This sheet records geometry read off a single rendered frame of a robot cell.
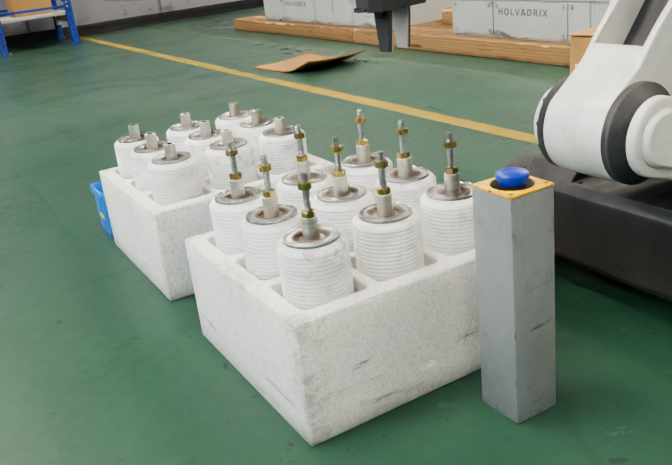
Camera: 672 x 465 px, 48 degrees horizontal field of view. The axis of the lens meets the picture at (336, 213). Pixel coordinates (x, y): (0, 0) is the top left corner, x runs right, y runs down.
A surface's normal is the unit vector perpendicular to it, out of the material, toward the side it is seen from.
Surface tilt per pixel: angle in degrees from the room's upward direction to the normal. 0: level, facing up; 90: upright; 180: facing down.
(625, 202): 46
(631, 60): 50
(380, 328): 90
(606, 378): 0
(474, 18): 90
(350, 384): 90
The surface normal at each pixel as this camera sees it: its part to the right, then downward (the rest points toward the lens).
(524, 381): 0.51, 0.25
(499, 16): -0.85, 0.27
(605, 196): -0.68, -0.46
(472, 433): -0.11, -0.93
